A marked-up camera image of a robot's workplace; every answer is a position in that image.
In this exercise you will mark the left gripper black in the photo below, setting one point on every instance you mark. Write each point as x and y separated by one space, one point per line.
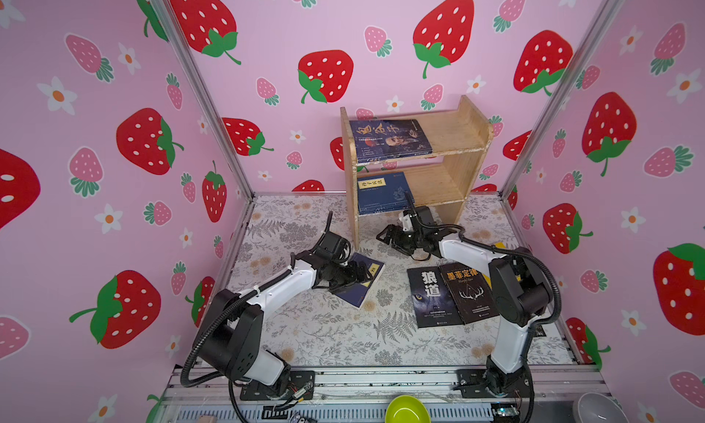
352 278

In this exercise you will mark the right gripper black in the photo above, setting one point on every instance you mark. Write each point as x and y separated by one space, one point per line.
400 238

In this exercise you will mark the purple-navy book yellow label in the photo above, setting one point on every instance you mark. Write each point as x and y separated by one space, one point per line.
355 294

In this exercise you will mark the blue book yellow label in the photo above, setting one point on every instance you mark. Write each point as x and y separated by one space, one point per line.
383 193

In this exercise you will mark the dark blue portrait cover book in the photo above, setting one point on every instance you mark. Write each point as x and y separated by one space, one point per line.
377 140

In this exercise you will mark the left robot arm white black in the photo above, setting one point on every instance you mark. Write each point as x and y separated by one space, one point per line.
228 342

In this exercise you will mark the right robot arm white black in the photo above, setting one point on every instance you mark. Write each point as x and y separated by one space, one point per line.
523 289

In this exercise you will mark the black wolf cover book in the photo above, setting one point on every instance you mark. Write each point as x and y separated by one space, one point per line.
432 302

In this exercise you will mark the yellow cartoon cover book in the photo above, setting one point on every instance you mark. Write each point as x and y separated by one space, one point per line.
488 253

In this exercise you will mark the black antler cover book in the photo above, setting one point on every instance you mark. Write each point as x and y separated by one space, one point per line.
470 292

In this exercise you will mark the wooden two-tier shelf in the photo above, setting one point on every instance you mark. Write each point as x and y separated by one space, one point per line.
460 138

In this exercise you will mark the small black card box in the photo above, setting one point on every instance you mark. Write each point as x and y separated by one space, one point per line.
540 332

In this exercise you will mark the green bowl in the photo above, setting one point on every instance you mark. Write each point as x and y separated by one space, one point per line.
407 409

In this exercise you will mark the grey bowl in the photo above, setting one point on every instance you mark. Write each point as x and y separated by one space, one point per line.
597 408

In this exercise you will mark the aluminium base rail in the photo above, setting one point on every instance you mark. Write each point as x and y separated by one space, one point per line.
348 394

